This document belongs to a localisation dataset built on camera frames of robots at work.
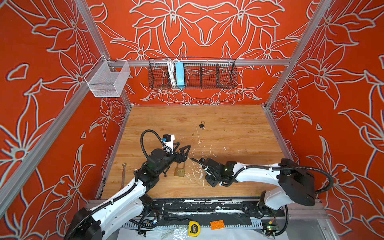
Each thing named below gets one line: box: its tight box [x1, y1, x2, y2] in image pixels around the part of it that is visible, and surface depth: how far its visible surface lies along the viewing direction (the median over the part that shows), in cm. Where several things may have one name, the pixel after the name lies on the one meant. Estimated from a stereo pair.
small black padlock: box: [199, 120, 206, 130], surface depth 109 cm
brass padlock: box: [174, 162, 185, 177], surface depth 87 cm
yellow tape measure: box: [188, 221, 201, 237], surface depth 68 cm
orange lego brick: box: [210, 220, 225, 231], surface depth 70 cm
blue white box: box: [175, 62, 185, 89], surface depth 92 cm
